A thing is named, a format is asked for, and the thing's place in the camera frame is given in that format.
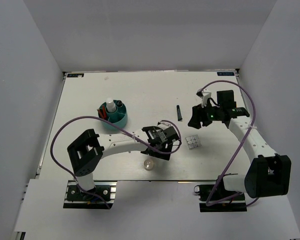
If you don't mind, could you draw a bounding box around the white round bottle in organizer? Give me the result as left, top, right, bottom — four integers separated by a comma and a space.
105, 97, 117, 114

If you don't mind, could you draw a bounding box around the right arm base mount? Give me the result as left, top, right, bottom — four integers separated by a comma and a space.
193, 180, 247, 213

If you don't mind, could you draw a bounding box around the clear eyeshadow palette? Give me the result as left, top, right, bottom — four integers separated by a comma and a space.
185, 134, 202, 150

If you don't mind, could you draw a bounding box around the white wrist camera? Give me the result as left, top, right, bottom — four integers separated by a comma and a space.
196, 88, 212, 108
157, 121, 172, 129

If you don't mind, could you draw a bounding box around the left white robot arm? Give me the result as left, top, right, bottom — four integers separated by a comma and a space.
67, 123, 180, 200

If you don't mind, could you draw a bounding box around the white bottle black cap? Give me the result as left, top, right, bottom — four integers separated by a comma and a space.
116, 100, 123, 107

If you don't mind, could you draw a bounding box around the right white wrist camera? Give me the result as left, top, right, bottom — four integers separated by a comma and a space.
196, 88, 212, 108

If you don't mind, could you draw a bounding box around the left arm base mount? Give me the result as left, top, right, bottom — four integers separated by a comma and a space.
63, 180, 117, 210

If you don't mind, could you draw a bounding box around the black mascara tube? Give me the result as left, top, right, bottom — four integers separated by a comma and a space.
176, 105, 183, 122

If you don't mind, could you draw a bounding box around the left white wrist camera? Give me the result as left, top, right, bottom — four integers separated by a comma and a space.
157, 121, 172, 129

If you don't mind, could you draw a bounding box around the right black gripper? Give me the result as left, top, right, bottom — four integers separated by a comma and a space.
187, 100, 223, 130

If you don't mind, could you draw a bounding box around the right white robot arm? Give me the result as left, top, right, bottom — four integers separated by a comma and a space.
188, 89, 292, 200

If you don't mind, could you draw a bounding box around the small round cream jar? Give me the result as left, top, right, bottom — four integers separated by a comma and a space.
143, 159, 155, 171

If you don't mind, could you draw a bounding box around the teal round organizer container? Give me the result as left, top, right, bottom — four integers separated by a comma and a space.
99, 99, 128, 129

